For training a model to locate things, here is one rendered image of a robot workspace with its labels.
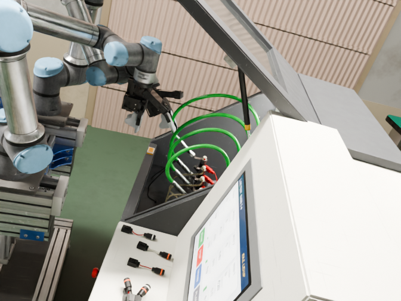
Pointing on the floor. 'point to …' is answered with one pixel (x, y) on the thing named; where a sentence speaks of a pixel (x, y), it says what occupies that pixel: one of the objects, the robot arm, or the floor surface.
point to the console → (306, 219)
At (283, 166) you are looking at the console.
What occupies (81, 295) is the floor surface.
